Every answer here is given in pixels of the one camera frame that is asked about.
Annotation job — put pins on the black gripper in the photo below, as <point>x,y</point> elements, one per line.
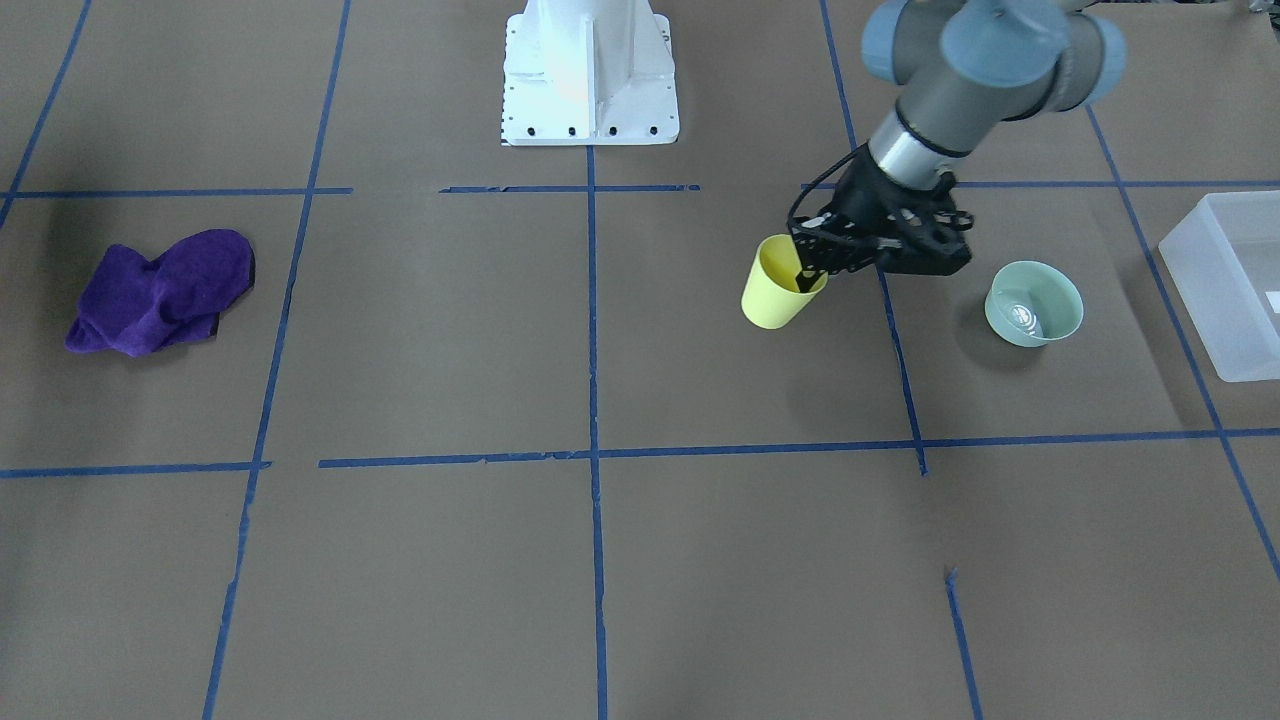
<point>858,201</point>

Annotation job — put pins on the yellow plastic cup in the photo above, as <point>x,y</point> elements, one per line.
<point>769,299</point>

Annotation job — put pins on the mint green bowl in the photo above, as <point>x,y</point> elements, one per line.
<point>1031,305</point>

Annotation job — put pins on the purple cloth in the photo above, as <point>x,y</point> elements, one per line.
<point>138,306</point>

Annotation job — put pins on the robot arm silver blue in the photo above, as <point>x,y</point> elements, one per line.
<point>962,68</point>

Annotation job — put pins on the translucent white plastic bin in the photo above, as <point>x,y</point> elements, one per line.
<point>1223,257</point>

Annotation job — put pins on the white pedestal column base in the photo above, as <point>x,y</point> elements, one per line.
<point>589,73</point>

